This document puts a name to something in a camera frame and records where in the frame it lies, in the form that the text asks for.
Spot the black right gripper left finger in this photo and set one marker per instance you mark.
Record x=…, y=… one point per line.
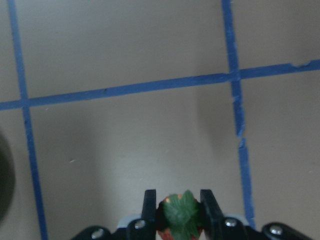
x=144, y=228

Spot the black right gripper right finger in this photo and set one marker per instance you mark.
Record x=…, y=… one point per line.
x=216, y=224

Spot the red strawberry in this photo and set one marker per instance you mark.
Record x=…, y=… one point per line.
x=178, y=217

